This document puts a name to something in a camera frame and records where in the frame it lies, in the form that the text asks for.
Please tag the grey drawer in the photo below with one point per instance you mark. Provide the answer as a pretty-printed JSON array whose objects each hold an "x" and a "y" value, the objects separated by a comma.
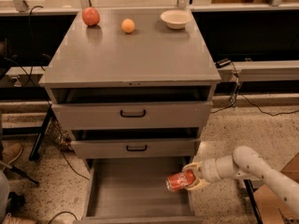
[
  {"x": 133, "y": 191},
  {"x": 132, "y": 115},
  {"x": 139, "y": 148}
]

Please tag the middle grey drawer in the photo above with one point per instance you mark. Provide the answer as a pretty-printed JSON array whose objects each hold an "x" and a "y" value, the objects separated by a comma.
[{"x": 139, "y": 148}]

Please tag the grey drawer cabinet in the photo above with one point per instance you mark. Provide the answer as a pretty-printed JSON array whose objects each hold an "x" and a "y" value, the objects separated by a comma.
[{"x": 153, "y": 64}]

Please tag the cardboard box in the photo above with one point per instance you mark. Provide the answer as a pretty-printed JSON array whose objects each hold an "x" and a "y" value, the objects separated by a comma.
[{"x": 272, "y": 209}]

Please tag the black metal stand leg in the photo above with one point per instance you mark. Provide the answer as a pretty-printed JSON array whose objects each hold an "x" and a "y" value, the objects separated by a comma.
[{"x": 250, "y": 191}]

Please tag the black table leg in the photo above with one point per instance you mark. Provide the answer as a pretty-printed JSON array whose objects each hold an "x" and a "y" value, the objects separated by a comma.
[{"x": 34, "y": 156}]

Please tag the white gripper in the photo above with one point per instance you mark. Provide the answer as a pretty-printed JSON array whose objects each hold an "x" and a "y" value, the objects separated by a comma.
[{"x": 208, "y": 169}]

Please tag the small black device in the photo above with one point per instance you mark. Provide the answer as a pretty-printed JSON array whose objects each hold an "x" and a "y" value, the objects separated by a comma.
[{"x": 222, "y": 63}]

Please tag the red apple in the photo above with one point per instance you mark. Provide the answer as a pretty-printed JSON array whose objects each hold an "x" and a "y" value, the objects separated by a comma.
[{"x": 90, "y": 16}]

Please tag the red coke can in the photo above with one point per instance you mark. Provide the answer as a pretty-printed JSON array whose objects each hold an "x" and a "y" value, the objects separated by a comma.
[{"x": 180, "y": 180}]

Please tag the top grey drawer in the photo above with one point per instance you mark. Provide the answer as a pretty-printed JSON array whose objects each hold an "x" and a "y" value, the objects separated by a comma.
[{"x": 132, "y": 115}]

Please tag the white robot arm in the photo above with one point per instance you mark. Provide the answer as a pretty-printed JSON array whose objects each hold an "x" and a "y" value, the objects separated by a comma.
[{"x": 242, "y": 163}]

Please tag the white bowl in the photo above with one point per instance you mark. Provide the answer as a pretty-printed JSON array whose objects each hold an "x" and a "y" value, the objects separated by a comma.
[{"x": 176, "y": 19}]

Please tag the brown shoe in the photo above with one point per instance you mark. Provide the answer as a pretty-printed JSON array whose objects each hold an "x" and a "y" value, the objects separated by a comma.
[{"x": 12, "y": 153}]

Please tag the orange fruit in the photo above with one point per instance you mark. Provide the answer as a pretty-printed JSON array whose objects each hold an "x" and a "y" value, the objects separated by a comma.
[{"x": 128, "y": 26}]

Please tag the bottom grey drawer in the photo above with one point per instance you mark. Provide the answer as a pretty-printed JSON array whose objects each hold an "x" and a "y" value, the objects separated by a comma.
[{"x": 133, "y": 191}]

